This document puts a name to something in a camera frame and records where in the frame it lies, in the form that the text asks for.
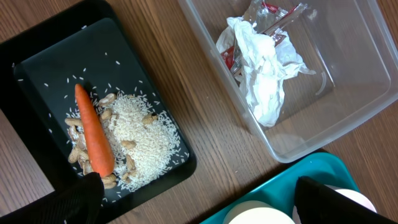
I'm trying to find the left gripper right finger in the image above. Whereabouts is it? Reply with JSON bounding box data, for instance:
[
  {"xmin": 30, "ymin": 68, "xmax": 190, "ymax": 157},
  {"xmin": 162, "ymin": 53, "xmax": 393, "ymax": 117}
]
[{"xmin": 294, "ymin": 176, "xmax": 395, "ymax": 224}]

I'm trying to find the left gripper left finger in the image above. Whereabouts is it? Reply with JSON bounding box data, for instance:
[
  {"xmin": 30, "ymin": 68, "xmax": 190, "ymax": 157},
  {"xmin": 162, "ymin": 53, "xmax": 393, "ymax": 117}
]
[{"xmin": 1, "ymin": 172, "xmax": 104, "ymax": 224}]

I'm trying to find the pink bowl with peanuts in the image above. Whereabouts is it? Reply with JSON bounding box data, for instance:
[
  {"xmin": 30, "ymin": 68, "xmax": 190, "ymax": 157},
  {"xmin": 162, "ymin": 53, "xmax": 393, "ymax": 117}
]
[{"xmin": 292, "ymin": 185, "xmax": 377, "ymax": 224}]

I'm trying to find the orange carrot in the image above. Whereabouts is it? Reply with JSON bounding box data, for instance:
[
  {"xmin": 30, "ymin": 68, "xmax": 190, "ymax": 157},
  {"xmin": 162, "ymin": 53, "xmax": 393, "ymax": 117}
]
[{"xmin": 75, "ymin": 84, "xmax": 114, "ymax": 177}]

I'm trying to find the white bowl with rice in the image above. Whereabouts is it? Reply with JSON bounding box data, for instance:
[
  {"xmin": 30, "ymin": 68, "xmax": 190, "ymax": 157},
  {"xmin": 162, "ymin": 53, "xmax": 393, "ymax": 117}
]
[{"xmin": 223, "ymin": 200, "xmax": 295, "ymax": 224}]

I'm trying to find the rice and peanut pile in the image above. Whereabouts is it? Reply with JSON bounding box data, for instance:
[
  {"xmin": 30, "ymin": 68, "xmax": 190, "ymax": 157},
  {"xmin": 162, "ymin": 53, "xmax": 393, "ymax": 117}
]
[{"xmin": 63, "ymin": 91, "xmax": 190, "ymax": 193}]

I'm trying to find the small white tissue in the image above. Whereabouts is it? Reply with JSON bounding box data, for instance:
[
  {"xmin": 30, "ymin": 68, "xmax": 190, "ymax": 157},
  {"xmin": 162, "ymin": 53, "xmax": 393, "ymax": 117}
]
[{"xmin": 227, "ymin": 17, "xmax": 284, "ymax": 127}]

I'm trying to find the large white tissue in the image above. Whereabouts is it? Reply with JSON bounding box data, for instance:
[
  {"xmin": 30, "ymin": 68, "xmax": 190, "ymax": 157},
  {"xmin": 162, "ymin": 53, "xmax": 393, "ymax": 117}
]
[{"xmin": 216, "ymin": 27, "xmax": 316, "ymax": 79}]

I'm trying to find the red snack wrapper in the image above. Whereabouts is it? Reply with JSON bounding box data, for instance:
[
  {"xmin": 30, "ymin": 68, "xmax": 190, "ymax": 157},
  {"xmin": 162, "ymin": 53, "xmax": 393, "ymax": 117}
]
[{"xmin": 216, "ymin": 0, "xmax": 308, "ymax": 77}]

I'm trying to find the teal serving tray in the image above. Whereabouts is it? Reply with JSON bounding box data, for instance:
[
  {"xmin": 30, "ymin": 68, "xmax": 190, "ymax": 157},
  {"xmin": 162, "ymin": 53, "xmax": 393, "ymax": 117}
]
[{"xmin": 203, "ymin": 152, "xmax": 359, "ymax": 224}]

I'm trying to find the black plastic tray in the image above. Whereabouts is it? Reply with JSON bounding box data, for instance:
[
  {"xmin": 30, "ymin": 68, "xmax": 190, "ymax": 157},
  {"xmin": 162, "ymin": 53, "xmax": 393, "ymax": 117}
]
[{"xmin": 1, "ymin": 1, "xmax": 197, "ymax": 223}]

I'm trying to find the clear plastic bin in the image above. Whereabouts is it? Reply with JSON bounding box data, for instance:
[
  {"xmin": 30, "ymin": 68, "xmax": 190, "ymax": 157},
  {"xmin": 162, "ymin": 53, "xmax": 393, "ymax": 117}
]
[{"xmin": 179, "ymin": 0, "xmax": 397, "ymax": 163}]

